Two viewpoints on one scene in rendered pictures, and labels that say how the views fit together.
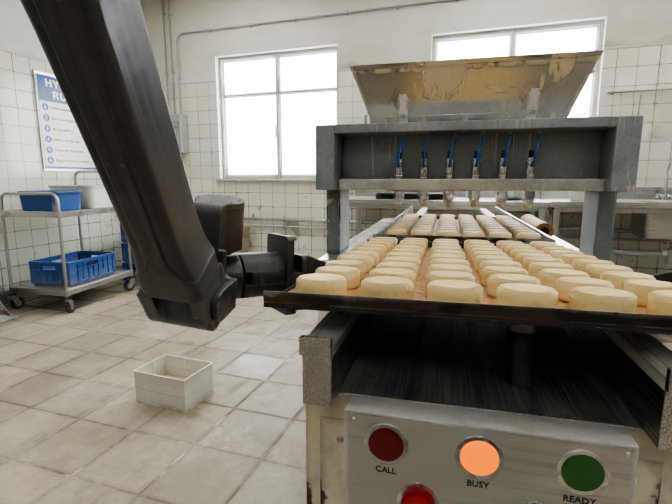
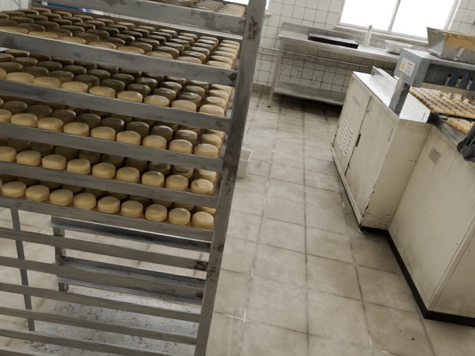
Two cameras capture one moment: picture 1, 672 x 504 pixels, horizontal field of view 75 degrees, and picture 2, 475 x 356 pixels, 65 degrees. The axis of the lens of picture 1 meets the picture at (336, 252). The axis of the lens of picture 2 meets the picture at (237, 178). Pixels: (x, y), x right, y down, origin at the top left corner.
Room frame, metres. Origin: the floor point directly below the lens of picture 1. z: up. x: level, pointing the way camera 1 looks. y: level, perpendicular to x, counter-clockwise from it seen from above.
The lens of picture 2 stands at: (-0.70, 1.42, 1.39)
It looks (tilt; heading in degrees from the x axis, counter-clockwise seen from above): 28 degrees down; 345
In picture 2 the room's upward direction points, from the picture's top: 10 degrees clockwise
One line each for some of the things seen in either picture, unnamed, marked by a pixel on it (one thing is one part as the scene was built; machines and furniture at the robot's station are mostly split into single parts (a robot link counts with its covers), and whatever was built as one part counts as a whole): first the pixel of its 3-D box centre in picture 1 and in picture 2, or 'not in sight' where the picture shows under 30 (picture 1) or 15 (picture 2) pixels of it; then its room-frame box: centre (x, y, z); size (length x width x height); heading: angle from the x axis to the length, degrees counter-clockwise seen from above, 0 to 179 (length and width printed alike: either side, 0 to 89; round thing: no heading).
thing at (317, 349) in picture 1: (408, 236); (420, 104); (1.35, -0.22, 0.87); 2.01 x 0.03 x 0.07; 166
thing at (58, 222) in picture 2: not in sight; (136, 235); (0.44, 1.46, 0.51); 0.64 x 0.03 x 0.03; 76
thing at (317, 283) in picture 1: (321, 286); not in sight; (0.42, 0.01, 0.94); 0.05 x 0.05 x 0.02
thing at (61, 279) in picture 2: not in sight; (134, 289); (0.44, 1.46, 0.24); 0.64 x 0.03 x 0.03; 76
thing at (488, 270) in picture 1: (504, 277); not in sight; (0.49, -0.19, 0.94); 0.05 x 0.05 x 0.02
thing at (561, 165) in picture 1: (460, 193); (461, 92); (1.20, -0.34, 1.01); 0.72 x 0.33 x 0.34; 76
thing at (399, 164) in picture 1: (398, 170); (448, 82); (1.12, -0.16, 1.07); 0.06 x 0.03 x 0.18; 166
